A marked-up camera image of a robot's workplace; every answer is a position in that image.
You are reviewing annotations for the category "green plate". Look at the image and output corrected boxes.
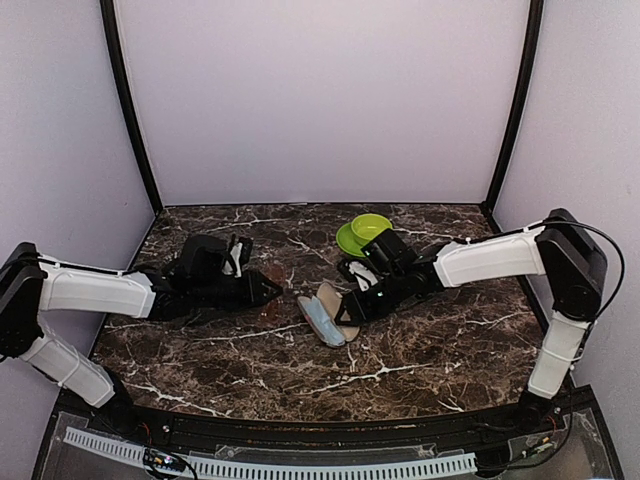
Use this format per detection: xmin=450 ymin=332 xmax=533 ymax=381
xmin=336 ymin=223 xmax=369 ymax=258

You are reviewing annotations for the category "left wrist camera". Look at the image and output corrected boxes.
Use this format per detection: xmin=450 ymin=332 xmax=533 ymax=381
xmin=222 ymin=236 xmax=253 ymax=278

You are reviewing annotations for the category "black table front rail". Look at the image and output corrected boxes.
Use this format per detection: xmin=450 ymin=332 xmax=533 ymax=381
xmin=85 ymin=396 xmax=571 ymax=452

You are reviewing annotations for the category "green bowl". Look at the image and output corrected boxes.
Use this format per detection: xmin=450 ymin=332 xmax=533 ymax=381
xmin=350 ymin=213 xmax=393 ymax=245

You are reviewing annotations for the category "left black frame post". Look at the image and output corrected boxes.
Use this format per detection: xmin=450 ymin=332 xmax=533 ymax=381
xmin=99 ymin=0 xmax=164 ymax=215

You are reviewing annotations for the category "right black frame post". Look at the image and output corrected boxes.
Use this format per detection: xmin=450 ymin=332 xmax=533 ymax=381
xmin=481 ymin=0 xmax=545 ymax=216

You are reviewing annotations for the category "small circuit board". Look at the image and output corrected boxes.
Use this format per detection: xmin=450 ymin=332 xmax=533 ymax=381
xmin=142 ymin=448 xmax=185 ymax=475

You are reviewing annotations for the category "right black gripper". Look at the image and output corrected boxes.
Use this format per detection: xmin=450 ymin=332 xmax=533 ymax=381
xmin=334 ymin=269 xmax=409 ymax=327

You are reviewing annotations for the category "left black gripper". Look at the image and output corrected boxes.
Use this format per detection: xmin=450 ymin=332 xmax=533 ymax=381
xmin=192 ymin=269 xmax=283 ymax=313

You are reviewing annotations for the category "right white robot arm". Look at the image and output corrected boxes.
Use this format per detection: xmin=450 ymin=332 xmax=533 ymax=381
xmin=334 ymin=208 xmax=612 ymax=434

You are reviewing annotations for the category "white slotted cable duct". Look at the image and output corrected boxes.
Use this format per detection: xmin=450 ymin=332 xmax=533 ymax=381
xmin=63 ymin=427 xmax=477 ymax=479

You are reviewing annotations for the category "light blue cleaning cloth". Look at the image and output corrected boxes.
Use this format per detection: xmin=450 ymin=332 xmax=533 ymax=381
xmin=297 ymin=296 xmax=346 ymax=348

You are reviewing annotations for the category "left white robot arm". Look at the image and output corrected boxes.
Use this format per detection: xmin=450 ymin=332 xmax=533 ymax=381
xmin=1 ymin=235 xmax=283 ymax=436

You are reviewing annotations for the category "black frame post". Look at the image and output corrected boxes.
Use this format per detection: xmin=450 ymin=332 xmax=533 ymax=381
xmin=99 ymin=0 xmax=164 ymax=215
xmin=481 ymin=0 xmax=545 ymax=216

